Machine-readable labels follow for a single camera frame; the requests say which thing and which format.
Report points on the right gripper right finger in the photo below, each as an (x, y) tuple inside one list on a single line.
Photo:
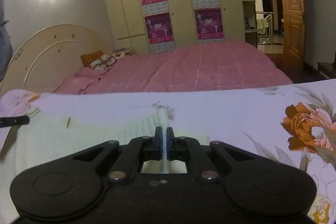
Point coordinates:
[(193, 154)]

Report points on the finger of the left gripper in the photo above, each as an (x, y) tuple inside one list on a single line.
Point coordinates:
[(14, 121)]

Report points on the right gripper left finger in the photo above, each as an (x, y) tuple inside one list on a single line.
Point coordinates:
[(130, 158)]

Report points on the pale green small garment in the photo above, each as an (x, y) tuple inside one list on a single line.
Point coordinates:
[(48, 137)]

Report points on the blue grey curtain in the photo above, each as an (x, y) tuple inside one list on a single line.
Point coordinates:
[(6, 50)]

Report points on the cream round headboard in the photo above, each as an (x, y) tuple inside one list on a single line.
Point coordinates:
[(46, 59)]

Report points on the pink checked bed cover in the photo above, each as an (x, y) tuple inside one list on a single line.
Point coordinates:
[(213, 66)]

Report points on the orange patterned pillow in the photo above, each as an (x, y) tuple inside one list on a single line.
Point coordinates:
[(100, 60)]

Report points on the floral lilac bed sheet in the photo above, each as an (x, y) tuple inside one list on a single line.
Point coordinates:
[(291, 124)]

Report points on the lower left magenta poster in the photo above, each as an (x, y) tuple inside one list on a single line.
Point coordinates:
[(159, 28)]

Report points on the lower right magenta poster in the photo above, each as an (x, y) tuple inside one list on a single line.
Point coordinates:
[(209, 24)]

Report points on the wooden door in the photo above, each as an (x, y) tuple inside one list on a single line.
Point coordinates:
[(294, 30)]

